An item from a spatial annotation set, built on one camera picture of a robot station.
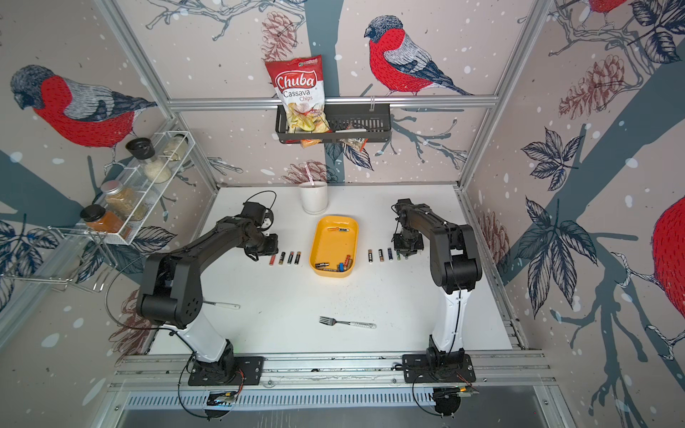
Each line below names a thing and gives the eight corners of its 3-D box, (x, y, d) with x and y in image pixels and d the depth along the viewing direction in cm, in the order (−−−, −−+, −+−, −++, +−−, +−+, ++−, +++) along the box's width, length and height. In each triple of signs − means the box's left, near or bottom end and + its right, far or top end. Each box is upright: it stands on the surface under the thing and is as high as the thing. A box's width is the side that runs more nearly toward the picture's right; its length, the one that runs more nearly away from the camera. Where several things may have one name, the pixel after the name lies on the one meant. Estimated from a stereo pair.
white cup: (301, 214, 111) (297, 198, 103) (304, 196, 118) (300, 178, 110) (326, 214, 111) (324, 198, 103) (328, 196, 118) (326, 178, 110)
